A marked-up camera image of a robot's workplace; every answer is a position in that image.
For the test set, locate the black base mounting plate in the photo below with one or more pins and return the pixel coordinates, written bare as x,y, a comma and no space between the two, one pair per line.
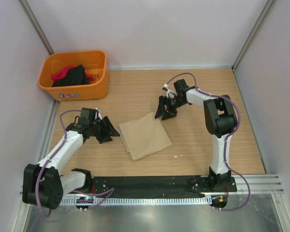
159,187

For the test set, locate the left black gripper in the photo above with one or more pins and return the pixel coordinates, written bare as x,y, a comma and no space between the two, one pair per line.
108,129

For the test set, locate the aluminium frame rail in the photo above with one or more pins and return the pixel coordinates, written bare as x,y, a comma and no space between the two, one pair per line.
256,183

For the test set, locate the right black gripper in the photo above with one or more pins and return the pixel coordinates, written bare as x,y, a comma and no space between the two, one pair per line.
164,100

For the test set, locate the beige t shirt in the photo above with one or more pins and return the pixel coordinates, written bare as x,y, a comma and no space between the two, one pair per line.
144,137

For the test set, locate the orange plastic basket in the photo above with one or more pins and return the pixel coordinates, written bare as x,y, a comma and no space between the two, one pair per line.
95,65

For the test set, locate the white slotted cable duct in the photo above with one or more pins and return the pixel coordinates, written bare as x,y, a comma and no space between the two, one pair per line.
78,200

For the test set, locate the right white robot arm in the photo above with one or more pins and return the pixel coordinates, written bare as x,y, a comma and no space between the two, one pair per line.
220,122

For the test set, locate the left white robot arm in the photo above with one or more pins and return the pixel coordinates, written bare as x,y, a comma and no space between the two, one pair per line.
43,184

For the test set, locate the red t shirt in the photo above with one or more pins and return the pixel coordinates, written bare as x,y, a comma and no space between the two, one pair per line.
61,73

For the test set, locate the black t shirt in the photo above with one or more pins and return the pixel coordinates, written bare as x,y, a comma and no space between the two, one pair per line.
72,77

